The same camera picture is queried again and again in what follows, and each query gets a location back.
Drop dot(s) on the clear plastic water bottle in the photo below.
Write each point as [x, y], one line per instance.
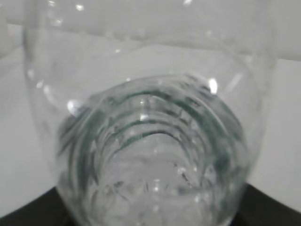
[150, 112]

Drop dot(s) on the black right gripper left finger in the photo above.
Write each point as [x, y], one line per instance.
[46, 210]

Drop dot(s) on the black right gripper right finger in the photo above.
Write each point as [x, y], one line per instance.
[256, 208]

